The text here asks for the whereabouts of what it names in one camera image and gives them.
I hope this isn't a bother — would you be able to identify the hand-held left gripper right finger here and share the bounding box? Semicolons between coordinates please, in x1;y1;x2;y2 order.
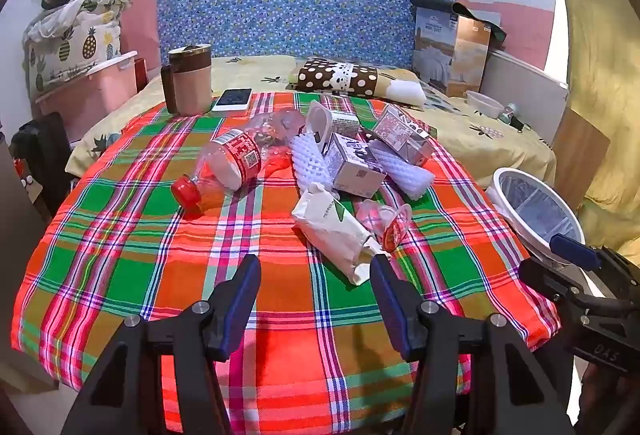
369;254;576;435

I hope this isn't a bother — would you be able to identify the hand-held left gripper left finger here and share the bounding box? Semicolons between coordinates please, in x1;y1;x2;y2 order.
60;254;262;435

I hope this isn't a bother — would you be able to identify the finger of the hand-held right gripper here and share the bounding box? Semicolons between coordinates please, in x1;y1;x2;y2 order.
549;235;640;296
519;259;601;311

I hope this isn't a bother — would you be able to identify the white plastic bin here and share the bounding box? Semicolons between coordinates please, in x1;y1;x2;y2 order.
485;167;586;266

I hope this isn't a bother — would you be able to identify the white paper bag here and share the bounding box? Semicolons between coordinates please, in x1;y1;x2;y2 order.
291;182;388;286

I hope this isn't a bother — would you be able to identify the white foam net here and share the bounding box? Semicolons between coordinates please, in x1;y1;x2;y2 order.
290;135;333;190
370;145;435;200

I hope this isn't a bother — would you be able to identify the small grey carton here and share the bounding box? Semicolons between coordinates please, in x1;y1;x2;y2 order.
325;132;388;196

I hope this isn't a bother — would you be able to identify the plastic bottle with red cap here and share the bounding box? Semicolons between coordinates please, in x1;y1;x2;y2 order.
171;129;263;208

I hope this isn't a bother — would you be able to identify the small red patterned carton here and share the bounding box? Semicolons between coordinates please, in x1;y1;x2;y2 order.
372;104;436;166

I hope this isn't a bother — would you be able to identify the clear plastic bag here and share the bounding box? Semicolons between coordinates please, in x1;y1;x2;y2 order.
245;109;307;176

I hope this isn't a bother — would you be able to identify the white yogurt cup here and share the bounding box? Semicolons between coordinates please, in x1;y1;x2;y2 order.
305;100;360;140

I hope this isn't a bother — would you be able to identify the wooden board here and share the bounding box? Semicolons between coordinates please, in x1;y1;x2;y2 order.
550;107;611;196

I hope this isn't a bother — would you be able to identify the plaid cloth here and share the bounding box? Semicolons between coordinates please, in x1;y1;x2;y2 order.
11;91;561;435

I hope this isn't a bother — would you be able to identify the bed with yellow sheet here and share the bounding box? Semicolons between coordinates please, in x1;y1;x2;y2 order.
65;55;558;190

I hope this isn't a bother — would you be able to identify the white board panel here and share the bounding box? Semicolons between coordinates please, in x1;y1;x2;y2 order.
480;50;571;146

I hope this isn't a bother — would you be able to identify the clear plastic bowl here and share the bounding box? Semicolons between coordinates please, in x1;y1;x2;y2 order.
465;90;505;120

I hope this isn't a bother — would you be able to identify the yellow curtain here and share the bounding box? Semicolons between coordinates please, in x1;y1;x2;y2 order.
537;0;640;261

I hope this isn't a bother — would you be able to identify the oval print cloth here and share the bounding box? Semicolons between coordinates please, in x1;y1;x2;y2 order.
420;80;468;112

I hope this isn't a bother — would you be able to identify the white smartphone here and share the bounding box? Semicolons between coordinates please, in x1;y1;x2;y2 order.
211;88;253;112

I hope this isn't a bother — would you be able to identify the brown and pink mug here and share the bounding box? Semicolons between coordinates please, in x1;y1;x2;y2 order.
160;44;213;116

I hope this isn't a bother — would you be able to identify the brown polka dot pillow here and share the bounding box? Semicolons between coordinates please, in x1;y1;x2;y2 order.
292;57;427;110

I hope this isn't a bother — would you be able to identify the cardboard box with bedding print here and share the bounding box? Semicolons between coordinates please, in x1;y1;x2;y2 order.
410;0;493;98

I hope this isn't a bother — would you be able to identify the black luggage case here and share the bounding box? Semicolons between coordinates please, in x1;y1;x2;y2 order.
10;112;71;221

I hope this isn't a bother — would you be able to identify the pink storage box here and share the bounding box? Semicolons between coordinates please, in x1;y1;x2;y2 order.
34;51;138;140

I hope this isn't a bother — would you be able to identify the blue floral headboard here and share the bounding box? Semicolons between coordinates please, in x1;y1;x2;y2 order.
157;0;461;66

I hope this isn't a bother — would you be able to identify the pineapple print bedding bag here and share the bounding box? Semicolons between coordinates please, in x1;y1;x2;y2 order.
22;0;136;98

